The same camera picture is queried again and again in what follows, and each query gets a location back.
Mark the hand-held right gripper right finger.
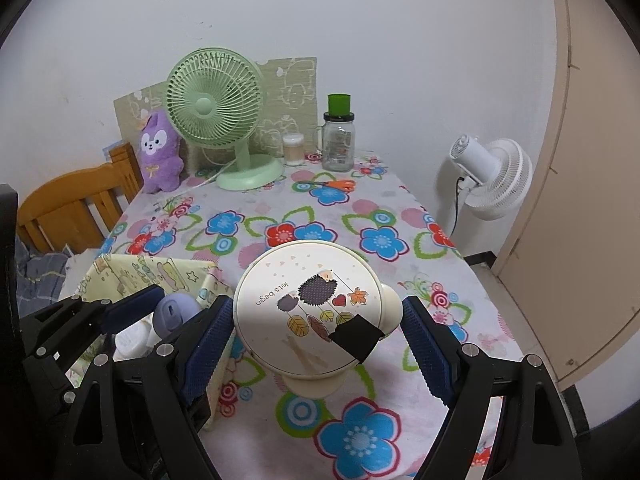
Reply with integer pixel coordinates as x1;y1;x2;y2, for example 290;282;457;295
401;296;583;480

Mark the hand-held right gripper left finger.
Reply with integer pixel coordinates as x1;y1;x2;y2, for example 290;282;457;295
55;296;236;480

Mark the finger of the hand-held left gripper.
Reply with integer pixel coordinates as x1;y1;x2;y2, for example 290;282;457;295
20;285;166;361
22;342;93;441

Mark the yellow fabric storage box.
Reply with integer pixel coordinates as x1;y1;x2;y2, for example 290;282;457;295
65;254;236;431

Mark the cream round mirror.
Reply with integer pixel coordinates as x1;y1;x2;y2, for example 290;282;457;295
233;241;403;401

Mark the blue plaid blanket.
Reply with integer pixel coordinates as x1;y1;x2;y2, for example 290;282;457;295
15;237;71;318

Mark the purple plush toy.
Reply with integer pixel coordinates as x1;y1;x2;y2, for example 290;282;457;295
138;110;185;195

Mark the white standing fan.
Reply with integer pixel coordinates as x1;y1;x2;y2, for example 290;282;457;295
448;133;533;221

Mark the beige door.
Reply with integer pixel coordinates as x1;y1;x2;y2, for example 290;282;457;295
492;0;640;391

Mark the cotton swab jar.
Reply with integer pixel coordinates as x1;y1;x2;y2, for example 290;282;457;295
282;133;305;167

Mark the green desk fan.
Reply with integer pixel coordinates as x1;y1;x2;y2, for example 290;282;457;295
166;48;285;192

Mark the glass jar with green lid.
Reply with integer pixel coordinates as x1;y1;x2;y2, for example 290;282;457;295
315;93;357;172

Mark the beige patterned board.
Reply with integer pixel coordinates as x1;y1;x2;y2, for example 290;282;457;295
114;56;318;181

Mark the black fan cable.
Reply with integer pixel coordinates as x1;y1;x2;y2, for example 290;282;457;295
452;177;463;236

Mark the white fan cable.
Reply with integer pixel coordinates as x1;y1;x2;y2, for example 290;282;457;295
187;162;236;193

